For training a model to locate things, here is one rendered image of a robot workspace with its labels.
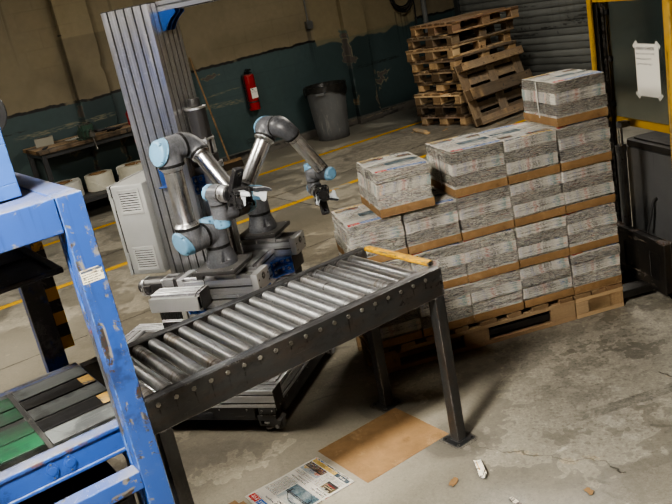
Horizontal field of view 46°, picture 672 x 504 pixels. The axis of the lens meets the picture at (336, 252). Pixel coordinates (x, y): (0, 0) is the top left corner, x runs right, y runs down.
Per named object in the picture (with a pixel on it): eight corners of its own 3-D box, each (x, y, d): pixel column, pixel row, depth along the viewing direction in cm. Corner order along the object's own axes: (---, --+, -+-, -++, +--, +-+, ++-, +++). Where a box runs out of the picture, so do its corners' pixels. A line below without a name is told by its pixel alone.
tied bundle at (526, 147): (479, 173, 438) (473, 132, 431) (527, 161, 443) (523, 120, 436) (508, 186, 402) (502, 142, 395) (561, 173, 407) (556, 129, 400)
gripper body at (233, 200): (256, 205, 324) (238, 203, 333) (254, 184, 322) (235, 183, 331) (242, 209, 319) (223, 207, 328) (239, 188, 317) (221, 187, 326)
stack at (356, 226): (356, 349, 450) (328, 210, 424) (544, 297, 469) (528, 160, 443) (375, 377, 413) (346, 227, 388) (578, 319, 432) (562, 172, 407)
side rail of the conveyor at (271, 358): (436, 291, 328) (432, 264, 324) (445, 294, 324) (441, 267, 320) (137, 436, 260) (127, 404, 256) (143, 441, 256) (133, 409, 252)
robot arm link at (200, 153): (190, 138, 366) (253, 216, 354) (171, 144, 359) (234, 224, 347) (197, 121, 358) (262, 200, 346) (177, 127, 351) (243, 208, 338)
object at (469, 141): (424, 144, 426) (424, 142, 425) (474, 133, 431) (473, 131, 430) (449, 155, 391) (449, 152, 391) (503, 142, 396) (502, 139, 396)
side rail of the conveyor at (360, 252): (363, 271, 368) (358, 247, 365) (370, 273, 364) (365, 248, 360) (87, 391, 300) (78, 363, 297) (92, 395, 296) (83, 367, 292)
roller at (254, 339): (217, 322, 323) (214, 311, 322) (277, 351, 285) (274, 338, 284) (207, 326, 321) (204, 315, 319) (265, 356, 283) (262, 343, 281)
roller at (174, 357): (159, 346, 310) (156, 335, 308) (213, 380, 272) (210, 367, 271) (148, 351, 307) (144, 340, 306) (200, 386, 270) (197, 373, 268)
